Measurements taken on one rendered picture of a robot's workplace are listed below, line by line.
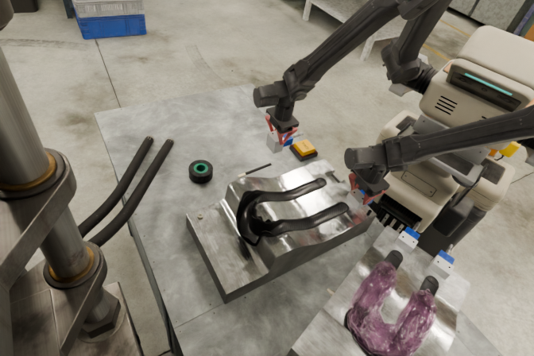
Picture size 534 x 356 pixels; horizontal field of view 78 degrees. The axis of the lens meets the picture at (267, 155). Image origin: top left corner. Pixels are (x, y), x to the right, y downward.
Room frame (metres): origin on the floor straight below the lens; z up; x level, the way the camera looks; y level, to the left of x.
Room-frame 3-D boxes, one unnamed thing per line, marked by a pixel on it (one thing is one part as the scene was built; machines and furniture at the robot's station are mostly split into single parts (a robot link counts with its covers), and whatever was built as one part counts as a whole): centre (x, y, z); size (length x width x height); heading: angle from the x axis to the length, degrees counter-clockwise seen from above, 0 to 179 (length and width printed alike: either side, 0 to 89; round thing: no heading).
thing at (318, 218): (0.60, -0.10, 0.92); 0.35 x 0.16 x 0.09; 129
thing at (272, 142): (0.87, -0.05, 0.93); 0.13 x 0.05 x 0.05; 128
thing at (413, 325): (0.38, -0.37, 0.90); 0.26 x 0.18 x 0.08; 146
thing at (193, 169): (0.75, 0.21, 0.82); 0.08 x 0.08 x 0.04
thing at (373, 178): (0.70, -0.30, 1.02); 0.10 x 0.07 x 0.07; 38
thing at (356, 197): (0.72, -0.33, 0.89); 0.13 x 0.05 x 0.05; 128
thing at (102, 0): (3.17, 1.83, 0.28); 0.61 x 0.41 x 0.15; 126
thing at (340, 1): (4.82, -0.49, 0.51); 2.40 x 1.13 x 1.02; 40
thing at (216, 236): (0.60, -0.08, 0.87); 0.50 x 0.26 x 0.14; 129
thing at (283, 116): (0.85, -0.02, 1.06); 0.10 x 0.07 x 0.07; 38
